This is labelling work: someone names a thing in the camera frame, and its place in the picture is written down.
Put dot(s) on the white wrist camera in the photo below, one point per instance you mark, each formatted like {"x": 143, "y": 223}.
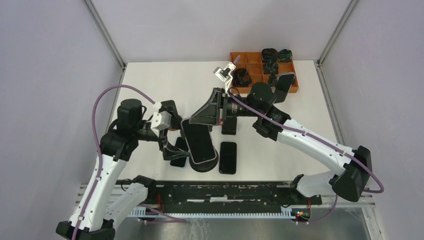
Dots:
{"x": 225, "y": 75}
{"x": 161, "y": 118}

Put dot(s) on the black phone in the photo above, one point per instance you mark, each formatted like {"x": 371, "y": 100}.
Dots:
{"x": 228, "y": 158}

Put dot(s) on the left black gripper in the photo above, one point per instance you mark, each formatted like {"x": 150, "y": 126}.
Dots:
{"x": 168, "y": 153}

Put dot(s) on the grey case phone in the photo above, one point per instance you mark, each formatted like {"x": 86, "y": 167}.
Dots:
{"x": 199, "y": 142}

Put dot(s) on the white cable duct rail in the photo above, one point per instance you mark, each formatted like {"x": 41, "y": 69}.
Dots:
{"x": 284, "y": 213}

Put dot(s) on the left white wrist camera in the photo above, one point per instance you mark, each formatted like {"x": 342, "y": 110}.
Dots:
{"x": 161, "y": 118}

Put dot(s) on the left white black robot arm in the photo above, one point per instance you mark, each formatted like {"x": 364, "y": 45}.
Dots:
{"x": 94, "y": 218}

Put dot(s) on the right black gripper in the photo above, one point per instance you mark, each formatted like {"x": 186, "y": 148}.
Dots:
{"x": 208, "y": 113}

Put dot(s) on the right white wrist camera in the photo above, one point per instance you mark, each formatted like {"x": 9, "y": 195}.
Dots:
{"x": 225, "y": 75}

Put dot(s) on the black wedge phone stand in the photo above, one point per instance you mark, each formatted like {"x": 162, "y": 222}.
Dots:
{"x": 229, "y": 126}

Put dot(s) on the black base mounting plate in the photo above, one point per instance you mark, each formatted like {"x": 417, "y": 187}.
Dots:
{"x": 212, "y": 197}

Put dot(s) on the light blue case phone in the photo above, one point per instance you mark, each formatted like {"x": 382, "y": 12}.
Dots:
{"x": 181, "y": 161}

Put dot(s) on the black round stand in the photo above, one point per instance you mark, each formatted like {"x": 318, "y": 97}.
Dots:
{"x": 273, "y": 80}
{"x": 205, "y": 167}

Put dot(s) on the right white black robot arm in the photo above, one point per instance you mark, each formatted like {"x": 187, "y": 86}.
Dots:
{"x": 349, "y": 168}

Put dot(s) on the pink case phone tilted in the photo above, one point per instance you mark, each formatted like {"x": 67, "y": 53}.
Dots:
{"x": 285, "y": 81}

